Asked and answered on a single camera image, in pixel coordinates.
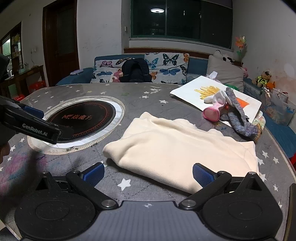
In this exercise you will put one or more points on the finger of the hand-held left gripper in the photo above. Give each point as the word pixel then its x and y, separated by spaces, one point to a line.
pixel 34 112
pixel 34 128

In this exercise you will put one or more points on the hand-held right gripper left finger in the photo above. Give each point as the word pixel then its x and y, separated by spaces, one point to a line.
pixel 93 174

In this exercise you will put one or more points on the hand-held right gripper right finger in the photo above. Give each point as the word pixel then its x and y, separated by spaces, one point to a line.
pixel 203 175

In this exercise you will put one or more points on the cream fleece garment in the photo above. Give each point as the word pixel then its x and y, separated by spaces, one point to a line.
pixel 175 150

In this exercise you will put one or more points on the red plastic stool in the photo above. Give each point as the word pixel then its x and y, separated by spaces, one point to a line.
pixel 37 86

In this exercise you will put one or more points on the dark wooden side table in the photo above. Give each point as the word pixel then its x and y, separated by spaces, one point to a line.
pixel 25 74

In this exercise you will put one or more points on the round black induction cooktop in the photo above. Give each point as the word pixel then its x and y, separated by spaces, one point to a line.
pixel 85 120

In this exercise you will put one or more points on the purple small case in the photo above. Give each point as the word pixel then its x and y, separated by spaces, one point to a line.
pixel 77 72

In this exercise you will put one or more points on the pink and white sock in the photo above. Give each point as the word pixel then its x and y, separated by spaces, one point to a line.
pixel 211 113

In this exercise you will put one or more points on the wooden display shelf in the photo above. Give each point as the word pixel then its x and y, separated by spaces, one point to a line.
pixel 13 46

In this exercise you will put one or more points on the grey knit sock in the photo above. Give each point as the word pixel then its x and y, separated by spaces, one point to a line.
pixel 238 115

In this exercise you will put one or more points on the dark wooden door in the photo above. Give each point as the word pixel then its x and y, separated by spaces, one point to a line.
pixel 61 44

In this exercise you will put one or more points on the patterned small cloth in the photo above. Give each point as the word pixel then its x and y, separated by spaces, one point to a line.
pixel 260 122

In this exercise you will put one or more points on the white small sock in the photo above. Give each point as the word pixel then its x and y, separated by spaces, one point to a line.
pixel 218 97

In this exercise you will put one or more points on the white paper fries drawing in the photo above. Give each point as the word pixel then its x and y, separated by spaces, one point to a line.
pixel 196 92

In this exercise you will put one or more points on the grey star-print table cover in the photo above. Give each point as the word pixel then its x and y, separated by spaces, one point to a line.
pixel 143 104

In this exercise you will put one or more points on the pink plush toy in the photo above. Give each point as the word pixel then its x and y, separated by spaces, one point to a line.
pixel 116 77

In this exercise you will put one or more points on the white crumpled tissue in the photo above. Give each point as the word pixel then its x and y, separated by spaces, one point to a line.
pixel 211 74

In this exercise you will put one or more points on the clear plastic toy box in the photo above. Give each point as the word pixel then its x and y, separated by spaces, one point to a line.
pixel 278 106

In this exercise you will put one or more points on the beige pillow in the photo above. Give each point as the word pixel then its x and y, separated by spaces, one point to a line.
pixel 227 71

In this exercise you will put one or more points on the black backpack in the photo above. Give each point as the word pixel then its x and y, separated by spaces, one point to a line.
pixel 136 71

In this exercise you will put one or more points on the orange small toy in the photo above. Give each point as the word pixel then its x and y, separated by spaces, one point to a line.
pixel 270 85

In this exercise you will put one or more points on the brown teddy bear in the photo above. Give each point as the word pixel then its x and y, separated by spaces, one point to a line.
pixel 262 78

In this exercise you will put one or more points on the butterfly print sofa cover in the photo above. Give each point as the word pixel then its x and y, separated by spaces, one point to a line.
pixel 166 67

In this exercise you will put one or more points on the panda plush toy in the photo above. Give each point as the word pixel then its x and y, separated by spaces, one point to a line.
pixel 225 58

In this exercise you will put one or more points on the colourful paper pinwheel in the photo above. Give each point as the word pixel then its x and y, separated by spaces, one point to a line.
pixel 241 45

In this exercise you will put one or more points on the dark glass window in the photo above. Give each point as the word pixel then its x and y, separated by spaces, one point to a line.
pixel 182 19

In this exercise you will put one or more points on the white wall socket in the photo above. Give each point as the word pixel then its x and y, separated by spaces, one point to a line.
pixel 33 49

